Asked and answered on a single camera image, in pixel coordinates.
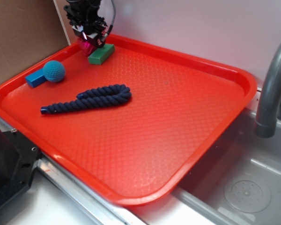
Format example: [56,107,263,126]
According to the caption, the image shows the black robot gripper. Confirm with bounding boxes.
[63,0,108,48]

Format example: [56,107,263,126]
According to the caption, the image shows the green rectangular block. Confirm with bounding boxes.
[88,44,115,65]

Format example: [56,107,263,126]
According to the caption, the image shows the teal crocheted ball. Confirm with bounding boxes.
[43,60,66,83]

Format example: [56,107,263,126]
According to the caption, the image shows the brown cardboard panel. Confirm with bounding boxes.
[0,0,68,84]

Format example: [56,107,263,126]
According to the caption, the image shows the blue rectangular block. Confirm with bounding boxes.
[25,68,47,88]

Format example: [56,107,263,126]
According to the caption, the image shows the red plastic tray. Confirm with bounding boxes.
[0,35,257,206]

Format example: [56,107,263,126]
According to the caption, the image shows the grey plastic faucet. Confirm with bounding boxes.
[254,44,281,138]

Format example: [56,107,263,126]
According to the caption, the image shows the grey plastic sink basin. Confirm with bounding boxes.
[131,110,281,225]

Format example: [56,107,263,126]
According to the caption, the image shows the round sink drain cover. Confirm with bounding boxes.
[223,175,271,213]

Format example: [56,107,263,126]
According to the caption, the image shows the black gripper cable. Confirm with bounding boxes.
[107,0,116,35]

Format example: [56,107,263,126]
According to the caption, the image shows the dark blue twisted rope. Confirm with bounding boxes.
[40,84,133,115]

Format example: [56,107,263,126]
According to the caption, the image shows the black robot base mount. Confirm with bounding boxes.
[0,130,40,210]

